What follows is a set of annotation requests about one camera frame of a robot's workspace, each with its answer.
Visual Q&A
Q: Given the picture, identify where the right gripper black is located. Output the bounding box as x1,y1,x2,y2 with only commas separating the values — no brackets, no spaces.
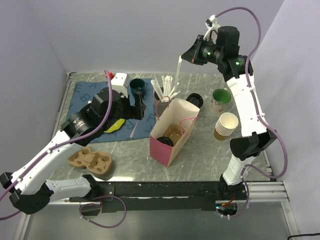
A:
181,34,224,66

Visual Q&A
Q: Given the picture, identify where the single white straw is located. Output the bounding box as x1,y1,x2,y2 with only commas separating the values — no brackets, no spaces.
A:
173,55,182,91

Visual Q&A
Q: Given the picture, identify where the pink paper gift bag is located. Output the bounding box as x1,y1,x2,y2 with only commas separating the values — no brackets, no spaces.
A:
149,98,200,167

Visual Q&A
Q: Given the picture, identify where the black plastic cup lid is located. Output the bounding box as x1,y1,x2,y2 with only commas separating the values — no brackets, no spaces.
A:
157,136,174,147

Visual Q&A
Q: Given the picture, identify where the brown cardboard cup carrier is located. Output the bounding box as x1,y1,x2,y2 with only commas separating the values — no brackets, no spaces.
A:
67,146,113,176
163,124,186,146

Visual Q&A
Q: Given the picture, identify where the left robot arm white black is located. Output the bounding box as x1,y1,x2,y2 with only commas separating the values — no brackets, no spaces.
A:
0,87,146,215

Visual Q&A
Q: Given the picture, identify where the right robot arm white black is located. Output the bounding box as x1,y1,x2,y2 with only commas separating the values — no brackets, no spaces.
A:
181,26,276,200

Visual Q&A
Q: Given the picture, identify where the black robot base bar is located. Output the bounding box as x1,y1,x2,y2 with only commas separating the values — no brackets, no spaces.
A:
68,181,248,214

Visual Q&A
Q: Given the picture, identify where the dark teal mug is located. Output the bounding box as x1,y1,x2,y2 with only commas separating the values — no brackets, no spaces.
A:
129,78,146,98

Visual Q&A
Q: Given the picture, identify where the yellow dotted plate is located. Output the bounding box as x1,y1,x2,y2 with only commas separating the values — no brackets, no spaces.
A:
104,118,126,134

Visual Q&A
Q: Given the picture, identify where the silver spoon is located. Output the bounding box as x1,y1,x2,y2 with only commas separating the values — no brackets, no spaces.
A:
129,121,139,139

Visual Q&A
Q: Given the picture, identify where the stack of black lids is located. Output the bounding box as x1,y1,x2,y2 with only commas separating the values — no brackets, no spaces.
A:
186,93,204,109

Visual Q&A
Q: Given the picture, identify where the green inside ceramic mug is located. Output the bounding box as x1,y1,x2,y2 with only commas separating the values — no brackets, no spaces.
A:
209,88,232,114

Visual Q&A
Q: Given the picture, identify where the blue alphabet placemat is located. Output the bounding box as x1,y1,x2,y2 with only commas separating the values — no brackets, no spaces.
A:
66,78,156,144

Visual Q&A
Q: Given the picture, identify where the stack of paper cups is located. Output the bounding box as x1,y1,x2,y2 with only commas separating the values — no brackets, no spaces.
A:
213,112,239,141

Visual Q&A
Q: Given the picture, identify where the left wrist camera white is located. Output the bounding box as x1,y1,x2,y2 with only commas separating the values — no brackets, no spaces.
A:
111,72,130,98

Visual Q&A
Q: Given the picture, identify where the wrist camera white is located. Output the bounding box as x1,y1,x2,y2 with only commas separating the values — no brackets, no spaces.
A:
111,72,130,98
203,15,220,43

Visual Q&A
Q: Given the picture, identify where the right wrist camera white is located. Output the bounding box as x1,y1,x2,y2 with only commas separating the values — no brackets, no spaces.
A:
203,15,220,43

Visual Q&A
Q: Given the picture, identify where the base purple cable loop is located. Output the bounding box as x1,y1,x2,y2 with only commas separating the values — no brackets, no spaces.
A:
79,195,128,229

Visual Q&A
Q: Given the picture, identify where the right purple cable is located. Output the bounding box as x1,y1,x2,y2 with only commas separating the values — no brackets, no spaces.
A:
214,6,289,180

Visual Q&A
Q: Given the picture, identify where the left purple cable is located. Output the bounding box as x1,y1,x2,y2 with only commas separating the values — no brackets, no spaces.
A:
0,69,116,221

